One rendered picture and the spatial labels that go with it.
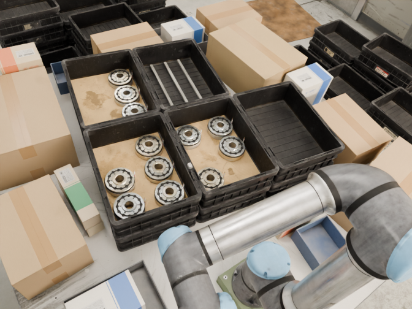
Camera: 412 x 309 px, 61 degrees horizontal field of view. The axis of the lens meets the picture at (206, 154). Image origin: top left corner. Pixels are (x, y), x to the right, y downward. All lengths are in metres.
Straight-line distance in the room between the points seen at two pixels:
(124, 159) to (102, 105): 0.30
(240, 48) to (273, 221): 1.19
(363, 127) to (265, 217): 1.03
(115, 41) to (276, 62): 0.77
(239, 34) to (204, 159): 0.76
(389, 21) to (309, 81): 2.47
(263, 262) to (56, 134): 0.84
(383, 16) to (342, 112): 2.55
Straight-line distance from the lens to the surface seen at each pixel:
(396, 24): 4.07
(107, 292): 1.16
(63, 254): 1.15
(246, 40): 1.82
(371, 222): 0.71
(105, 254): 1.30
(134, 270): 1.27
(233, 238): 0.68
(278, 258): 1.02
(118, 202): 1.20
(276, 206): 0.70
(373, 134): 1.64
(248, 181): 1.19
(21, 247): 1.20
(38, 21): 2.60
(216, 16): 2.02
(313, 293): 0.89
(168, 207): 1.10
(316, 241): 1.42
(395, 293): 2.37
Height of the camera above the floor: 1.90
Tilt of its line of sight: 53 degrees down
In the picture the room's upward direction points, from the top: 11 degrees clockwise
